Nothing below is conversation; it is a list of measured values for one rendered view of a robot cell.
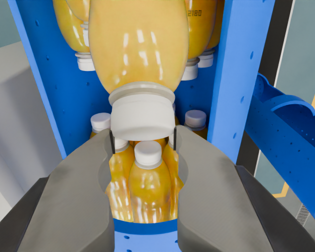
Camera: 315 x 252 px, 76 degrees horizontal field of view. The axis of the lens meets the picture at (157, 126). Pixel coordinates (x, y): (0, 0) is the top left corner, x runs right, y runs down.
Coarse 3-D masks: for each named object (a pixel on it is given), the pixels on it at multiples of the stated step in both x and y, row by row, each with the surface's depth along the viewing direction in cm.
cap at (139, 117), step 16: (128, 96) 11; (144, 96) 11; (160, 96) 11; (112, 112) 12; (128, 112) 11; (144, 112) 11; (160, 112) 11; (112, 128) 11; (128, 128) 11; (144, 128) 11; (160, 128) 11
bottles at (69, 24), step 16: (64, 0) 25; (224, 0) 26; (64, 16) 26; (64, 32) 27; (80, 32) 27; (80, 48) 29; (208, 48) 30; (80, 64) 31; (208, 64) 31; (192, 112) 38; (96, 128) 37; (192, 128) 37; (160, 144) 37
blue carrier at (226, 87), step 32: (32, 0) 25; (256, 0) 15; (32, 32) 25; (224, 32) 15; (256, 32) 17; (32, 64) 25; (64, 64) 32; (224, 64) 16; (256, 64) 20; (64, 96) 33; (96, 96) 40; (192, 96) 42; (224, 96) 18; (64, 128) 33; (224, 128) 20; (128, 224) 26; (160, 224) 26
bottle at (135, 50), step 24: (96, 0) 12; (120, 0) 11; (144, 0) 11; (168, 0) 12; (96, 24) 12; (120, 24) 11; (144, 24) 11; (168, 24) 11; (96, 48) 12; (120, 48) 11; (144, 48) 11; (168, 48) 11; (96, 72) 13; (120, 72) 11; (144, 72) 11; (168, 72) 12; (120, 96) 12; (168, 96) 12
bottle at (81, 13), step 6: (66, 0) 22; (72, 0) 21; (78, 0) 21; (84, 0) 20; (72, 6) 21; (78, 6) 21; (84, 6) 21; (72, 12) 23; (78, 12) 22; (84, 12) 21; (78, 18) 23; (84, 18) 22; (84, 24) 23
